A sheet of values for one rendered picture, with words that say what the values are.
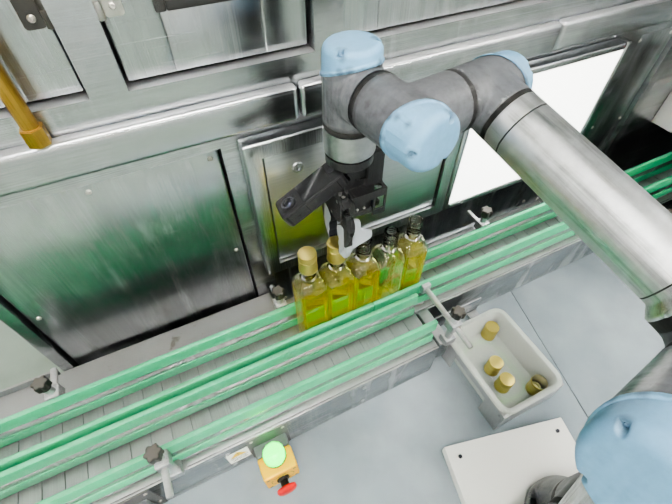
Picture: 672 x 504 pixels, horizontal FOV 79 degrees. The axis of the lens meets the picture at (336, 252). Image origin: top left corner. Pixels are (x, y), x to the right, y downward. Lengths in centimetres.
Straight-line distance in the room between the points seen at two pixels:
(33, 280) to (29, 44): 39
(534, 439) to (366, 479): 37
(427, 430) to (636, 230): 68
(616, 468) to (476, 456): 60
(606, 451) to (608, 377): 83
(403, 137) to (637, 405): 31
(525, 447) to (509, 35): 83
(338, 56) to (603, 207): 32
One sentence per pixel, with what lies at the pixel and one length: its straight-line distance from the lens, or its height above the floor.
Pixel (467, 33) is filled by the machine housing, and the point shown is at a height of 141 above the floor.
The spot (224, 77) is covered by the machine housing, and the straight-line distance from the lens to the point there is 66.
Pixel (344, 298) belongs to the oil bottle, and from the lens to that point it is 83.
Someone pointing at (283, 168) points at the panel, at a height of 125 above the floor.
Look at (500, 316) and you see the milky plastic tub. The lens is 110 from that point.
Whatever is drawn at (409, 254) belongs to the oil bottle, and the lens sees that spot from 84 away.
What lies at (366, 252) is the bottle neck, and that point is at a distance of 77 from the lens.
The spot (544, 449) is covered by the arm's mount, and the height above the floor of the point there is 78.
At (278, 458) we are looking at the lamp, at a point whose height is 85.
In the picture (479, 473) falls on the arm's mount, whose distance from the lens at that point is 100.
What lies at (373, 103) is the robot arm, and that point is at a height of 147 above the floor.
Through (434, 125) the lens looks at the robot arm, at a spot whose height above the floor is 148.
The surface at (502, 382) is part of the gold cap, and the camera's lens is 104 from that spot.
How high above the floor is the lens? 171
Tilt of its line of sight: 50 degrees down
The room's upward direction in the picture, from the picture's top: straight up
